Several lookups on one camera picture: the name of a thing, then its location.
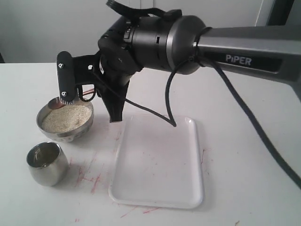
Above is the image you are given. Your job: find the white plastic tray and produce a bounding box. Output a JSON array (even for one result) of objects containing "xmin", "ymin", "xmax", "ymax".
[{"xmin": 108, "ymin": 115, "xmax": 204, "ymax": 209}]

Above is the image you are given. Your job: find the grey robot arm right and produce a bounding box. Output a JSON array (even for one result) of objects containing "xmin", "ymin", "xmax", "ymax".
[{"xmin": 57, "ymin": 16, "xmax": 301, "ymax": 122}]

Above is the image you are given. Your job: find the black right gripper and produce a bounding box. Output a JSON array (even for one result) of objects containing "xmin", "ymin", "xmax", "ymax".
[{"xmin": 57, "ymin": 17, "xmax": 141, "ymax": 123}]

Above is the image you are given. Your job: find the small steel cup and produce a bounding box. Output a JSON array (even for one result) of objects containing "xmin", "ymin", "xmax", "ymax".
[{"xmin": 26, "ymin": 142, "xmax": 69, "ymax": 186}]

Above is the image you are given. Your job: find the brown wooden spoon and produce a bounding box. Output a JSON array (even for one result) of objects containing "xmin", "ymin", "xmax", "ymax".
[{"xmin": 47, "ymin": 87, "xmax": 96, "ymax": 110}]

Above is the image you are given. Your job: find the steel bowl of grain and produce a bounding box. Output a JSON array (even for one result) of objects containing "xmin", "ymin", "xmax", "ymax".
[{"xmin": 36, "ymin": 101, "xmax": 94, "ymax": 142}]

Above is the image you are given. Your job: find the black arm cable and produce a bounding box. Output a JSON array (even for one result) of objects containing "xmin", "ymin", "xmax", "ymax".
[{"xmin": 79, "ymin": 0, "xmax": 301, "ymax": 189}]

